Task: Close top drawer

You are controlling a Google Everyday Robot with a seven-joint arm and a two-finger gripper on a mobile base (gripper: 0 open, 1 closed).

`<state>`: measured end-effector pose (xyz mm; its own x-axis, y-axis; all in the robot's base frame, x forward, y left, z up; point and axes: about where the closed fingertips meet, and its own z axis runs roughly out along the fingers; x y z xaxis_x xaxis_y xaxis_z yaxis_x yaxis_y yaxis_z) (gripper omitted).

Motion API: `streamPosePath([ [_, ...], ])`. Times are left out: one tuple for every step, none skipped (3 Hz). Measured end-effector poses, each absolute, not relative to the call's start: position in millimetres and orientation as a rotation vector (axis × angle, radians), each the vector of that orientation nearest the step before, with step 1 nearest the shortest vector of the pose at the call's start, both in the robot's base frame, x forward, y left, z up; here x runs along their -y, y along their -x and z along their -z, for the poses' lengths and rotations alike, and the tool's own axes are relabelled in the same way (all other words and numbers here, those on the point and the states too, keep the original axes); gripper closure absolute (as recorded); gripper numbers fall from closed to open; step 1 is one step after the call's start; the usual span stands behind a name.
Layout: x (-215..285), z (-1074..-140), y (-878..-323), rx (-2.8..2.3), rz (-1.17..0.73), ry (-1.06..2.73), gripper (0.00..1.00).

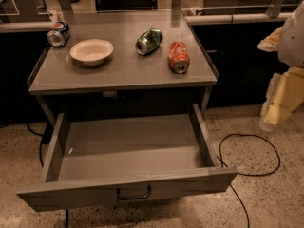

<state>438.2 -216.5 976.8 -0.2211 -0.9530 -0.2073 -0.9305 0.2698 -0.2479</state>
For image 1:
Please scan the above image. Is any black top drawer handle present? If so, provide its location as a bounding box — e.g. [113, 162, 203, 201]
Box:
[116, 185, 152, 200]

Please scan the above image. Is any green soda can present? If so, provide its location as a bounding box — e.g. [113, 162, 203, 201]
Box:
[135, 28, 163, 55]

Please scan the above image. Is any black cable floor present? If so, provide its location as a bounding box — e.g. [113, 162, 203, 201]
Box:
[216, 133, 282, 228]
[25, 123, 70, 228]

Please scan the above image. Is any grey counter rail right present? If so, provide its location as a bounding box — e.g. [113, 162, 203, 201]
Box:
[184, 12, 292, 25]

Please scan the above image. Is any grey counter rail left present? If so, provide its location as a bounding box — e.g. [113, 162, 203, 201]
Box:
[0, 22, 53, 33]

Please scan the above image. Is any grey drawer cabinet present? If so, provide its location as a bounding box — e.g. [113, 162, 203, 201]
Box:
[26, 9, 219, 144]

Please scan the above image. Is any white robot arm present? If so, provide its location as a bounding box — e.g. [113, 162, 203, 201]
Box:
[257, 2, 304, 131]

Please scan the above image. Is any red crushed soda can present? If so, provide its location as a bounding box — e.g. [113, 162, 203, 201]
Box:
[168, 41, 190, 74]

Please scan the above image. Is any black cable left floor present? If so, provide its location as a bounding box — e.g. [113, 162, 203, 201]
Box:
[25, 123, 70, 228]

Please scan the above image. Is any blue pepsi can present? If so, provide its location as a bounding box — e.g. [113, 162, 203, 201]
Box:
[47, 21, 70, 47]

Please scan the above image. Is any black cable right floor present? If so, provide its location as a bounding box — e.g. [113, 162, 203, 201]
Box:
[216, 133, 282, 228]

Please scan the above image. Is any white bowl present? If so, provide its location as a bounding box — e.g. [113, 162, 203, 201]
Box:
[70, 39, 114, 67]

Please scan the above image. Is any grey counter rail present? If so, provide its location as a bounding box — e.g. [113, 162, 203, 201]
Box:
[184, 12, 292, 25]
[0, 22, 53, 33]

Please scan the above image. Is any grey top drawer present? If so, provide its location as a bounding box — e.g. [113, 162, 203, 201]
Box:
[17, 105, 237, 212]

